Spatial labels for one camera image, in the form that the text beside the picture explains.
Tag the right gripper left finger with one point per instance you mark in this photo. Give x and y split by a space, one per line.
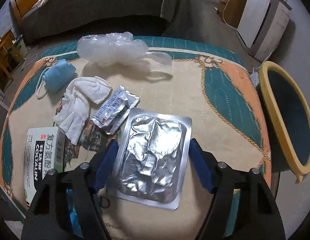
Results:
65 205

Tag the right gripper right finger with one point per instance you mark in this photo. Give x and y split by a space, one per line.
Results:
257 215

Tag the white green medicine box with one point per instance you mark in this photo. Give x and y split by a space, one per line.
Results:
44 150

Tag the silver foil packet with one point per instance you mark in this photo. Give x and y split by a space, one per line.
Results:
152 158

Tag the light blue face mask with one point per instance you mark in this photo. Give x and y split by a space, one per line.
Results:
52 79

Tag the clear plastic bag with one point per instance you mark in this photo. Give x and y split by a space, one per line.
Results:
118 48

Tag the yellow teal trash bin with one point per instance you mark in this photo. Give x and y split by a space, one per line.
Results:
287 116

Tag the white crumpled tissue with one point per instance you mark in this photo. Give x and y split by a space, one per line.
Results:
76 107

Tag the silver medicine sachet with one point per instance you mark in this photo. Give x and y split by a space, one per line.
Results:
112 113

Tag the patterned cream teal rug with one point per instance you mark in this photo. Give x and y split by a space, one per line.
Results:
206 83

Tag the wooden bedside table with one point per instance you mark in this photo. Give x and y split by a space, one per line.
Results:
10 58

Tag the white air purifier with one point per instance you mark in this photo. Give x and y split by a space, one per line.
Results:
262 26

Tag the bed with grey blanket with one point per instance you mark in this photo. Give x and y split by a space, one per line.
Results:
37 19

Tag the wooden TV cabinet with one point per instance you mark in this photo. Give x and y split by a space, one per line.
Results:
230 11

